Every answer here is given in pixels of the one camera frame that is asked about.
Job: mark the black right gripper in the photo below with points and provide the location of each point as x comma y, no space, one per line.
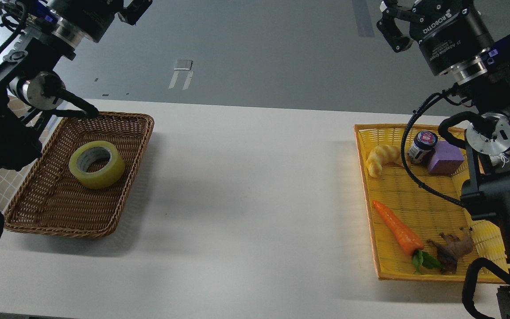
447,31

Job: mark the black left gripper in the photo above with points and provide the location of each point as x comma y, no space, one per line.
90,19

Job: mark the yellow tape roll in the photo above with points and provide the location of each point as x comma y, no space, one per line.
96,165

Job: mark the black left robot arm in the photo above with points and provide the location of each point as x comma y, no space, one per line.
33,98

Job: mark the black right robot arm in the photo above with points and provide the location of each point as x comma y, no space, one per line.
484,81

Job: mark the toy croissant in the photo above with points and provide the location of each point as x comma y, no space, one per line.
380,156

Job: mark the small jar blue lid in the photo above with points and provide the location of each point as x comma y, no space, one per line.
422,147

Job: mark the purple block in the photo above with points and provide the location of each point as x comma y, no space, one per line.
446,159

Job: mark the white shoe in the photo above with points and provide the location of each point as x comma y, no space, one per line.
500,160

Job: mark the brown wicker basket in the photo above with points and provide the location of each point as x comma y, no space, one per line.
51,201

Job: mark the yellow plastic basket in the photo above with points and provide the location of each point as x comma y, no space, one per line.
426,214

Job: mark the toy carrot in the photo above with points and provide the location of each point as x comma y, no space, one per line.
409,242

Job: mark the brown toy animal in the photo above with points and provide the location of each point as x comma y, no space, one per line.
453,250

